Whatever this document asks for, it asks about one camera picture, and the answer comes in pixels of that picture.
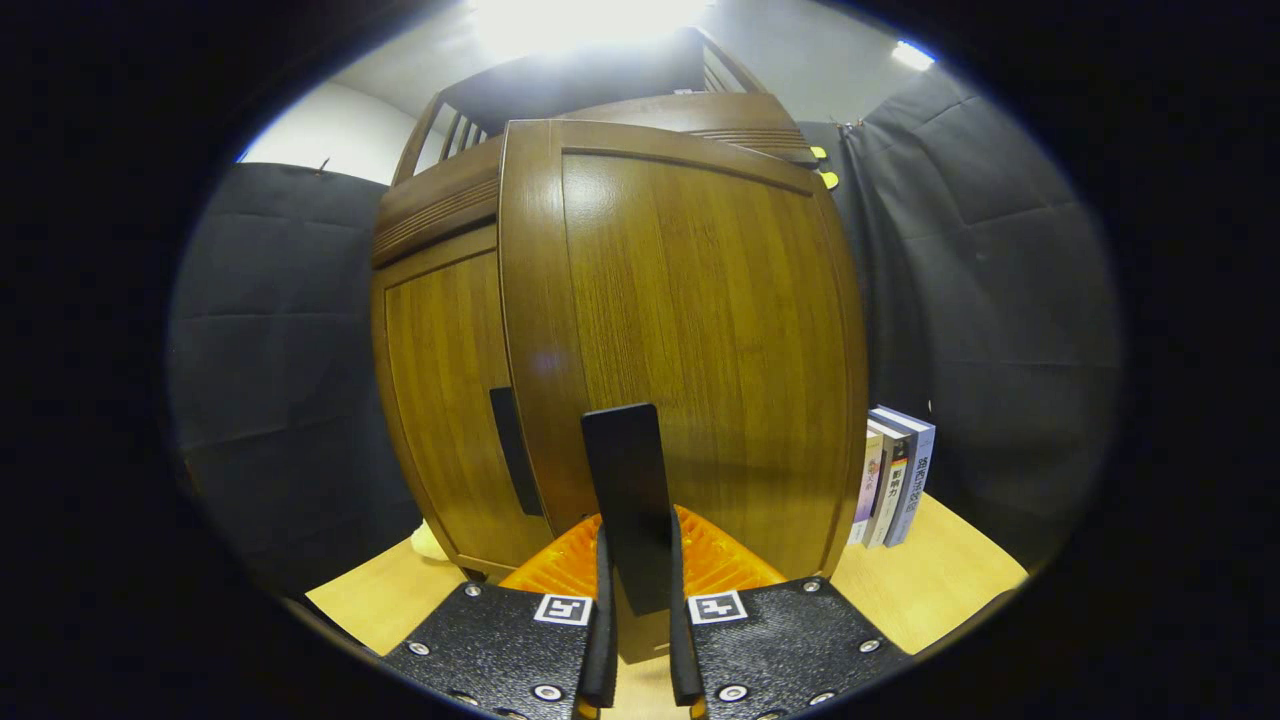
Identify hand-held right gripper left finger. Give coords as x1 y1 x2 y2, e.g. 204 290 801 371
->
380 512 619 720

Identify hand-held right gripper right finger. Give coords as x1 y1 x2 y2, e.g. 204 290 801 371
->
668 505 913 720

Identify black door handle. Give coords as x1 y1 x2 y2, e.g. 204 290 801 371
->
582 403 676 616
489 386 546 518

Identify wooden shoe cabinet door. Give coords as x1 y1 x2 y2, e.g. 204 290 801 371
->
372 225 556 576
498 118 869 666

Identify wooden double-door shoe cabinet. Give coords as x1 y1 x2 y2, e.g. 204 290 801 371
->
370 28 841 586

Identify white pink spine book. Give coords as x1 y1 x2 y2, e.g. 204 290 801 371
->
848 425 887 547

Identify black spine book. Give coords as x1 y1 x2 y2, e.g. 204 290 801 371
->
864 418 913 549

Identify grey blue spine book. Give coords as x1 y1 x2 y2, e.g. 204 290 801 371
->
868 405 937 548

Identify black backdrop cloth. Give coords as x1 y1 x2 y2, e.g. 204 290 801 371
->
168 65 1123 601

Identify large ceiling light panel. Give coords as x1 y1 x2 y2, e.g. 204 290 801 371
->
470 0 721 61

